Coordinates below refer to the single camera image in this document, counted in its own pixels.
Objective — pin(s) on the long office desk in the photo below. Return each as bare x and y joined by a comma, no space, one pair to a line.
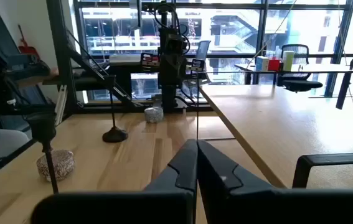
325,69

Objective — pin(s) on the white flat box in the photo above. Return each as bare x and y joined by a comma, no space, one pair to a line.
124,59

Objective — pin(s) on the red wall-mounted object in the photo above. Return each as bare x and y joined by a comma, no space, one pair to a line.
28,49

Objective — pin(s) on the brown mosaic tealight holder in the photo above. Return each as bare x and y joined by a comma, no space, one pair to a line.
59,163

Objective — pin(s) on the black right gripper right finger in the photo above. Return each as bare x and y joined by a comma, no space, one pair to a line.
257,205

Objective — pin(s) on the black clamp pole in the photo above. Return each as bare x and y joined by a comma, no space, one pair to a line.
344,84

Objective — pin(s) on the black mesh office chair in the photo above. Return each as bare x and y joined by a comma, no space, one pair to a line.
299,84

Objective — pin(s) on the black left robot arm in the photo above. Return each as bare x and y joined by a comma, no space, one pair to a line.
168,96

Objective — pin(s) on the blue and white box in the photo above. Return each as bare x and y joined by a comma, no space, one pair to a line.
261,63

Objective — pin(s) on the teal mosaic tealight holder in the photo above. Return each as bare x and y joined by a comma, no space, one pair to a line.
153,114

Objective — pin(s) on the tall black candlestick holder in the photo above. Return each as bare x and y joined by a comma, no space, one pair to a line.
114,135
40,127

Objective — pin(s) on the grey office chair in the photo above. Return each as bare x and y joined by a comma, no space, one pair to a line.
202,49

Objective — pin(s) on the green and white canister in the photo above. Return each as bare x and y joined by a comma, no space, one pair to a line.
288,60

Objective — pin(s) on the red box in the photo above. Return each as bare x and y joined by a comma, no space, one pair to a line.
274,65

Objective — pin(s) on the black aluminium rig frame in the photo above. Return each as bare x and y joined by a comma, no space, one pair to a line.
61,62

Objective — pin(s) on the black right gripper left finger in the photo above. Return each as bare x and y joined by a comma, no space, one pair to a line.
163,205

